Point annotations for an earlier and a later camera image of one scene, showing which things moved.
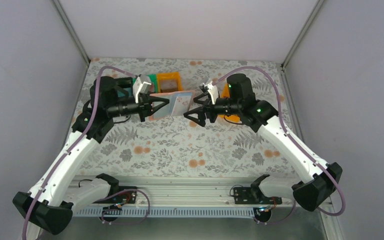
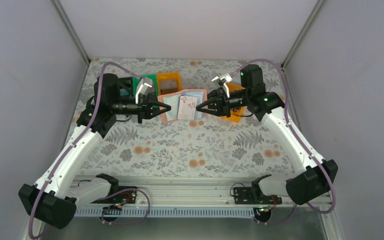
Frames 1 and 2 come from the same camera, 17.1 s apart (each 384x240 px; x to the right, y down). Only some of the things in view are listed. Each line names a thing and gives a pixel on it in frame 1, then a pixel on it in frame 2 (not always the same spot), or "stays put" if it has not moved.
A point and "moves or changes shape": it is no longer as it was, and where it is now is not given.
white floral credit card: x=181 y=105 moves or changes shape
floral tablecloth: x=138 y=147 stays put
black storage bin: x=124 y=86 stays put
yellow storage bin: x=169 y=82 stays put
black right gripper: x=205 y=110 to x=223 y=103
